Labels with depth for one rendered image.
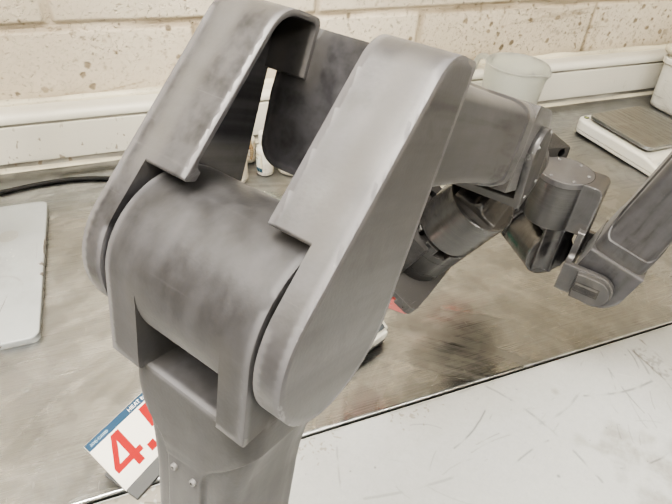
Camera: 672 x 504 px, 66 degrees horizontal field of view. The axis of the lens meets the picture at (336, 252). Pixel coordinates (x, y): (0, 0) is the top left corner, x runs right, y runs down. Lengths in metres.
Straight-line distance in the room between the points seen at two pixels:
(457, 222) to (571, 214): 0.21
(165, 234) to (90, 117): 0.85
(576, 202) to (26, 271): 0.69
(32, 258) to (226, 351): 0.70
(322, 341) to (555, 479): 0.49
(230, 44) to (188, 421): 0.13
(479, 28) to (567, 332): 0.71
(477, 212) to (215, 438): 0.28
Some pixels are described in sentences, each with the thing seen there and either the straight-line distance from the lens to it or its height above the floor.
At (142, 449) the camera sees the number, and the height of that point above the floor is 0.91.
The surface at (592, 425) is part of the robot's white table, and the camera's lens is 0.68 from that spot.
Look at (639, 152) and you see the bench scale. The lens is 1.21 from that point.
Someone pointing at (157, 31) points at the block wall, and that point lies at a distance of 1.01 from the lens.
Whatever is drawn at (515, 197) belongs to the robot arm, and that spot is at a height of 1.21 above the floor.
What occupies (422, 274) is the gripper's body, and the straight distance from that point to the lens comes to 0.48.
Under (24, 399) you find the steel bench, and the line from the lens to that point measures 0.68.
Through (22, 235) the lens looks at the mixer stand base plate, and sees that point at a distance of 0.89.
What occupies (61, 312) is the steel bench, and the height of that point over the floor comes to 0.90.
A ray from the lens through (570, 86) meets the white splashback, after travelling 1.42.
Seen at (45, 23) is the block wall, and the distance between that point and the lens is 1.01.
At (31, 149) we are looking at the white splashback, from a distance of 1.05.
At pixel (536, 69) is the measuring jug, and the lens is 1.22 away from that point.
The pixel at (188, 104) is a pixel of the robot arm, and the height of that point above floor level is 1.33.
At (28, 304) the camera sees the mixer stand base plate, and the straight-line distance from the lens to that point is 0.77.
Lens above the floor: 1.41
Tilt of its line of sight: 40 degrees down
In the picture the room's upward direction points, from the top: 4 degrees clockwise
